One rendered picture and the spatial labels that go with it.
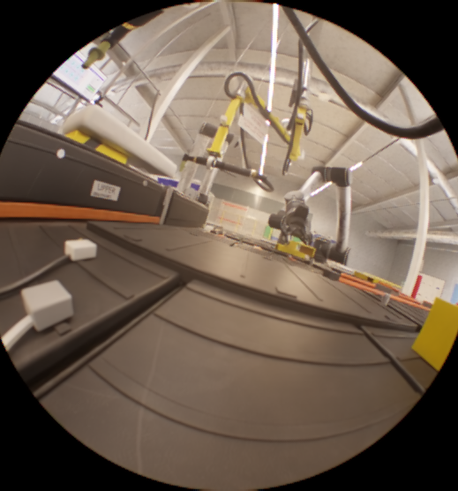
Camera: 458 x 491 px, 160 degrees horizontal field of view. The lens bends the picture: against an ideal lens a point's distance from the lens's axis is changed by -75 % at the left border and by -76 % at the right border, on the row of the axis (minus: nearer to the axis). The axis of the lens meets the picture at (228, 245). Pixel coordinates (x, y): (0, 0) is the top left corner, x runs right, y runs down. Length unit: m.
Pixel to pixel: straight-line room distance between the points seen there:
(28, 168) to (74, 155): 0.08
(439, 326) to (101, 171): 0.44
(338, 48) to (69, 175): 9.97
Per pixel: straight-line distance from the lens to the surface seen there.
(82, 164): 0.29
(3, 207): 0.26
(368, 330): 0.16
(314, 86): 8.14
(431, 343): 0.17
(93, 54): 0.39
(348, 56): 10.12
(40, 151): 0.27
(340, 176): 1.47
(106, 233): 0.17
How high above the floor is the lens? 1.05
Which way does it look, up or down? 7 degrees down
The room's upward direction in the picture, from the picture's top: 17 degrees clockwise
